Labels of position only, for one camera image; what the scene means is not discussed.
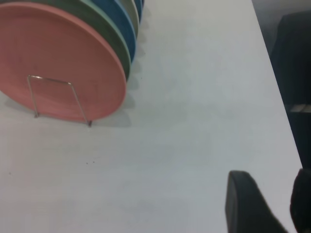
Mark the metal wire plate rack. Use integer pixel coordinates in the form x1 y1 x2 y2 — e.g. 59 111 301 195
27 74 93 128

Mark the green round plate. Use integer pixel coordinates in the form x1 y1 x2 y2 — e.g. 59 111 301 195
34 0 132 82

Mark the beige round plate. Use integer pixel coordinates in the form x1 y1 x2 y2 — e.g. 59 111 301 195
119 0 140 41

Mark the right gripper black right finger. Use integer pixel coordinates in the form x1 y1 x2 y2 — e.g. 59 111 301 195
291 168 311 233

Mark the dark bulky background object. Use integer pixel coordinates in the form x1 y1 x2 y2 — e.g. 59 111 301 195
269 11 311 169

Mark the blue round plate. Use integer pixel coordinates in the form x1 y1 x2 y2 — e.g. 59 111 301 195
91 0 137 67
133 0 144 25

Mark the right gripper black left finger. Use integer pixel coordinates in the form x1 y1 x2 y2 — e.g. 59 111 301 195
225 170 290 233

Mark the pink round plate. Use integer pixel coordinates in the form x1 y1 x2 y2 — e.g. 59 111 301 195
0 4 127 122

